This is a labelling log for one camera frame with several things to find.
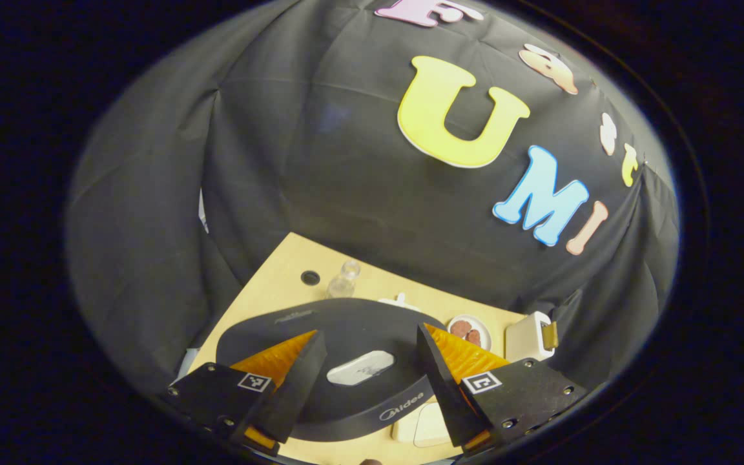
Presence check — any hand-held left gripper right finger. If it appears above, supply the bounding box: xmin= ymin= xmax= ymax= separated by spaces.
xmin=416 ymin=323 xmax=587 ymax=456

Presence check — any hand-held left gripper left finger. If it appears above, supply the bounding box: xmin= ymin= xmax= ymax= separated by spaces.
xmin=165 ymin=329 xmax=329 ymax=456

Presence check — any dark grey rice cooker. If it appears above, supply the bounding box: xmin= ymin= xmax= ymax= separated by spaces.
xmin=215 ymin=297 xmax=450 ymax=443

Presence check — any white round plate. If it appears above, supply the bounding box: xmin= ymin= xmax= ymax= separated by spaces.
xmin=447 ymin=314 xmax=493 ymax=353

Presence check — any white toaster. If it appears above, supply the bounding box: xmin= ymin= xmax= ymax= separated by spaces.
xmin=504 ymin=311 xmax=557 ymax=364

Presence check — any white divided grain dish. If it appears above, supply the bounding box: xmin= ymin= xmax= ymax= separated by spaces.
xmin=377 ymin=293 xmax=423 ymax=313

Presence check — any clear glass bottle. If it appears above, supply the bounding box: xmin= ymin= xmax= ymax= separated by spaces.
xmin=327 ymin=260 xmax=362 ymax=300

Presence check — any black backdrop cloth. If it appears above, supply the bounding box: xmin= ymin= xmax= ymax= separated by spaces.
xmin=65 ymin=0 xmax=679 ymax=401

